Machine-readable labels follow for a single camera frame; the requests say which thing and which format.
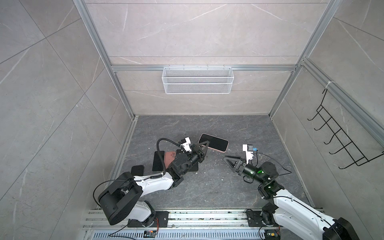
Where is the white wire mesh basket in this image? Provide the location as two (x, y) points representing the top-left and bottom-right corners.
(162, 67), (235, 95)

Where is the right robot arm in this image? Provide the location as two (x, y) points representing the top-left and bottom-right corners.
(223, 156), (359, 240)

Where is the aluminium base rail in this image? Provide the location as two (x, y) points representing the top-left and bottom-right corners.
(80, 209), (294, 240)

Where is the phone with black screen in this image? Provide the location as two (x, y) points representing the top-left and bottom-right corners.
(152, 151), (163, 172)

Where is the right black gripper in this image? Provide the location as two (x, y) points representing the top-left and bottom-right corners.
(224, 155), (267, 186)

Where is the black wire hook rack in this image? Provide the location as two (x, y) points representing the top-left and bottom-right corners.
(307, 89), (384, 170)

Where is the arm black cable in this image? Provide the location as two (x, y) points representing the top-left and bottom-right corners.
(155, 137), (182, 176)
(256, 151), (293, 178)

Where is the black phone case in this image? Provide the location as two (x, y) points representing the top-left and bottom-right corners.
(189, 163), (199, 172)

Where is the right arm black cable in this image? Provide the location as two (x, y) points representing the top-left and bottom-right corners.
(256, 151), (293, 178)

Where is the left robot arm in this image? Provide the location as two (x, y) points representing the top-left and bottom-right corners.
(95, 137), (210, 227)

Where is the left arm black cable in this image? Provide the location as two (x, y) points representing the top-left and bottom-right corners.
(155, 137), (182, 176)

